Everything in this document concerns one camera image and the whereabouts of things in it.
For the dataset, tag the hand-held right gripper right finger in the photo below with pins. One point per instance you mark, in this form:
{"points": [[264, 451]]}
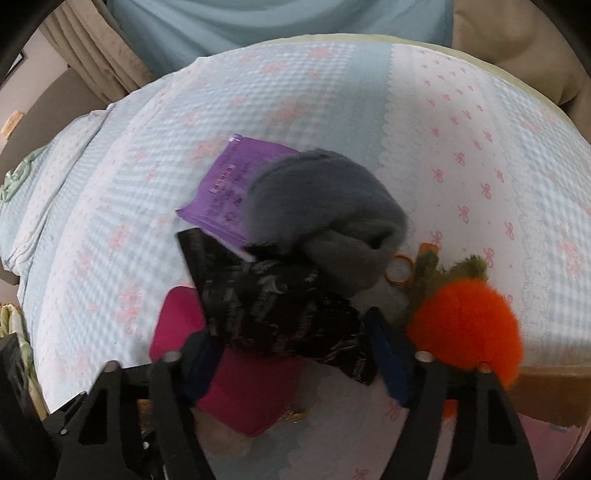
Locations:
{"points": [[392, 357]]}

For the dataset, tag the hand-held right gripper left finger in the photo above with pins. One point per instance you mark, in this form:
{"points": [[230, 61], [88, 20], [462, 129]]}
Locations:
{"points": [[199, 364]]}

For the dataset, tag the black printed packet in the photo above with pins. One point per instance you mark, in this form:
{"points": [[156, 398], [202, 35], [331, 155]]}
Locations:
{"points": [[268, 300]]}

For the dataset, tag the magenta pouch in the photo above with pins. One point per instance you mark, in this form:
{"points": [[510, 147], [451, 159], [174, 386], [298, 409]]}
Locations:
{"points": [[249, 392]]}

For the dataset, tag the orange plush toy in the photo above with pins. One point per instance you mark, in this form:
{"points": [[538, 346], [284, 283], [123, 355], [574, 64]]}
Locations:
{"points": [[461, 323]]}

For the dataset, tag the cardboard box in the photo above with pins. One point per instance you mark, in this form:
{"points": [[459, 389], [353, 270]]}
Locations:
{"points": [[554, 392]]}

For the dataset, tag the purple packet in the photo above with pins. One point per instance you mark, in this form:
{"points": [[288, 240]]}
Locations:
{"points": [[217, 198]]}

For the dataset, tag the green ruffled cloth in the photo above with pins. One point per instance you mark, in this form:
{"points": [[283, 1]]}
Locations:
{"points": [[18, 175]]}

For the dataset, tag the light blue patterned bedsheet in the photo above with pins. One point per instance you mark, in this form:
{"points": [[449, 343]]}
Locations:
{"points": [[323, 115]]}

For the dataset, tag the beige curtain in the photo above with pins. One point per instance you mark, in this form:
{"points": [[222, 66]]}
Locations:
{"points": [[87, 46]]}

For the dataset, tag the brown cushion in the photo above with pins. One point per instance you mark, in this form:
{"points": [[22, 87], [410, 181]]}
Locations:
{"points": [[508, 37]]}

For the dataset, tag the light blue cloth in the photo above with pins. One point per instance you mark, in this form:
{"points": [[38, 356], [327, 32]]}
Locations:
{"points": [[277, 23]]}

